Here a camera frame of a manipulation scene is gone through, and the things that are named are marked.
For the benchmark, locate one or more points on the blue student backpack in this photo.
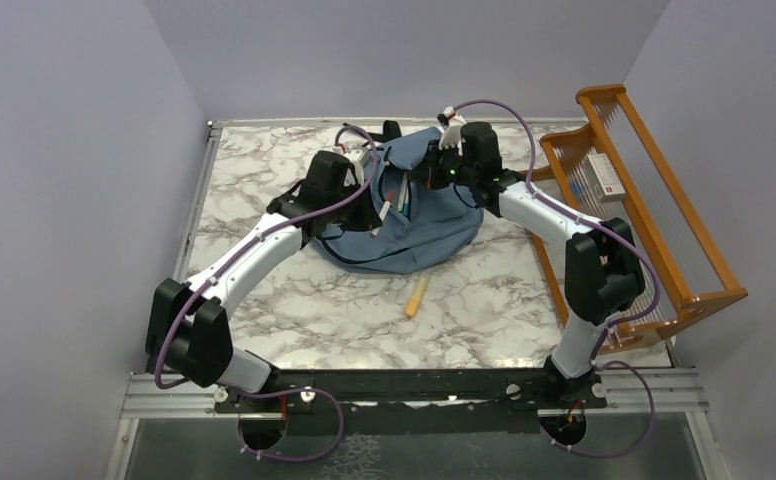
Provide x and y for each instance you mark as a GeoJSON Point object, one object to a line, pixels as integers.
{"type": "Point", "coordinates": [441, 222]}

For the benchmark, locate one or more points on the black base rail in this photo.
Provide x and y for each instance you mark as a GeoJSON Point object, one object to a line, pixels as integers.
{"type": "Point", "coordinates": [316, 402]}

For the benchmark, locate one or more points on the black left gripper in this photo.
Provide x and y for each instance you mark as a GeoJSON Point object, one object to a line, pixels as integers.
{"type": "Point", "coordinates": [367, 217]}

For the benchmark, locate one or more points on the wooden wire rack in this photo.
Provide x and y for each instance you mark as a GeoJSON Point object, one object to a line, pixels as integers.
{"type": "Point", "coordinates": [695, 280]}

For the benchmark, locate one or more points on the blue capped white pen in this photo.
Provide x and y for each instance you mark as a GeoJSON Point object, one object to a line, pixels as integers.
{"type": "Point", "coordinates": [405, 210]}

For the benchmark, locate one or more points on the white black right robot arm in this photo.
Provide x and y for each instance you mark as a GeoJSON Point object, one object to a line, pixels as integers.
{"type": "Point", "coordinates": [602, 272]}

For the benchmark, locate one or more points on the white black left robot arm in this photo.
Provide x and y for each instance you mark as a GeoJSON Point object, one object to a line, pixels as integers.
{"type": "Point", "coordinates": [189, 338]}

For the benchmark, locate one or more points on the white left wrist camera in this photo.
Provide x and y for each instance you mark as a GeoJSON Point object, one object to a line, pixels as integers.
{"type": "Point", "coordinates": [360, 159]}

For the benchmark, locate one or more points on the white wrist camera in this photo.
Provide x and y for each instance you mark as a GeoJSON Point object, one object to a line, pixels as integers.
{"type": "Point", "coordinates": [360, 159]}
{"type": "Point", "coordinates": [451, 123]}

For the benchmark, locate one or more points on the yellow capped white pen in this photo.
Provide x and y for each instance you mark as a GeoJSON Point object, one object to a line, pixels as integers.
{"type": "Point", "coordinates": [404, 184]}

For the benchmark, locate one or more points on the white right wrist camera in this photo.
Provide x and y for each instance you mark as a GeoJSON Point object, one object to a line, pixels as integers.
{"type": "Point", "coordinates": [451, 123]}

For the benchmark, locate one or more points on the white red small box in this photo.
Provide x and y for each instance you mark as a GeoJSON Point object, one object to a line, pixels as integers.
{"type": "Point", "coordinates": [603, 179]}

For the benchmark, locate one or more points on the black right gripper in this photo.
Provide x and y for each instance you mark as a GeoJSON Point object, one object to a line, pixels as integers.
{"type": "Point", "coordinates": [426, 172]}

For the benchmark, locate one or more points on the orange highlighter marker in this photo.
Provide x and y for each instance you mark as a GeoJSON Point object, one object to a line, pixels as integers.
{"type": "Point", "coordinates": [414, 303]}

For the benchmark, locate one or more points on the red capped white pen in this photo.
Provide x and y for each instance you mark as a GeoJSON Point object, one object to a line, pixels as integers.
{"type": "Point", "coordinates": [382, 213]}

